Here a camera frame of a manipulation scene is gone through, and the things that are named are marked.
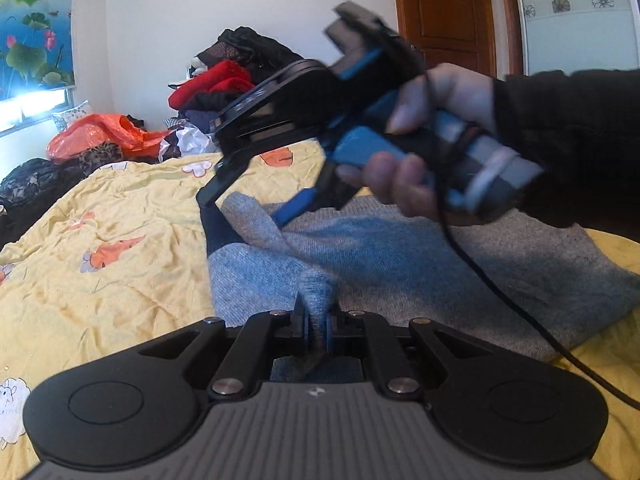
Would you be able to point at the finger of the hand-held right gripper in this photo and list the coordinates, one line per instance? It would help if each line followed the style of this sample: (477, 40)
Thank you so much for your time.
(295, 207)
(227, 180)

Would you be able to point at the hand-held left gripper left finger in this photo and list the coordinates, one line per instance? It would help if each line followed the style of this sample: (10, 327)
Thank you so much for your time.
(300, 332)

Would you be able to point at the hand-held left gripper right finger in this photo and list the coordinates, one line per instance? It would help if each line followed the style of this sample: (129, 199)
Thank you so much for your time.
(328, 336)

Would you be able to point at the navy and grey knit sweater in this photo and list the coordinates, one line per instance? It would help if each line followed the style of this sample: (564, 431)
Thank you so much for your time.
(400, 270)

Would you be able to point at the person's right forearm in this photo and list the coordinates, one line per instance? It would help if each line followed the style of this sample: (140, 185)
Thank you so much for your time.
(575, 140)

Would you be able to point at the person's right hand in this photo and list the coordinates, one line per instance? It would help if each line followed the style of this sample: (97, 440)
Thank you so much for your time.
(440, 95)

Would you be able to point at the white crumpled plastic bag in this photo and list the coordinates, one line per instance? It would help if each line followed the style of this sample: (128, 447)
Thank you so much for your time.
(192, 141)

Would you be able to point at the navy padded jacket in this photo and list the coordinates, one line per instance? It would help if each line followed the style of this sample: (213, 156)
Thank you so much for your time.
(207, 110)

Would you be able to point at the black garment pile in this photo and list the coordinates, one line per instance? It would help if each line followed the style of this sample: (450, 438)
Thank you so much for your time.
(255, 50)

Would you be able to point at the red garment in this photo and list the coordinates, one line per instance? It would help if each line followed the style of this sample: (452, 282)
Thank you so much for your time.
(215, 82)

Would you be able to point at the leopard print cloth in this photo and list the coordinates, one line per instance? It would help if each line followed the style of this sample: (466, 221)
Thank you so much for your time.
(100, 156)

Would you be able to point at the orange plastic bag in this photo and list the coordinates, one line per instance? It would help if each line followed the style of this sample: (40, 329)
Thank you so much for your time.
(105, 135)

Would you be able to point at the yellow carrot print quilt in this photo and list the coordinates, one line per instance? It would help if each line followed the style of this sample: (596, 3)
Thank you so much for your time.
(125, 270)

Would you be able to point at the brown wooden door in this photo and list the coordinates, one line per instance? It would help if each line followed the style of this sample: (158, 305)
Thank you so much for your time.
(445, 10)

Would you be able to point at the floral pillow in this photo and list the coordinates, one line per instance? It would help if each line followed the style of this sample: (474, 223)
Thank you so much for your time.
(75, 115)

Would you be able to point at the black bag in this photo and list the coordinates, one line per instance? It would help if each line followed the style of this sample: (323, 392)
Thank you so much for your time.
(30, 182)

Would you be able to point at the window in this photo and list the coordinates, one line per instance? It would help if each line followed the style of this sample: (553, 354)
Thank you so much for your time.
(30, 107)

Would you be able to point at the lotus print window blind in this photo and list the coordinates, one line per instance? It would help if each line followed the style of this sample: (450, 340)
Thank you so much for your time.
(35, 25)

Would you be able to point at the flower pattern wardrobe panel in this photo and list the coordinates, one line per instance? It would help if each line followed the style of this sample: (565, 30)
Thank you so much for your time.
(580, 15)

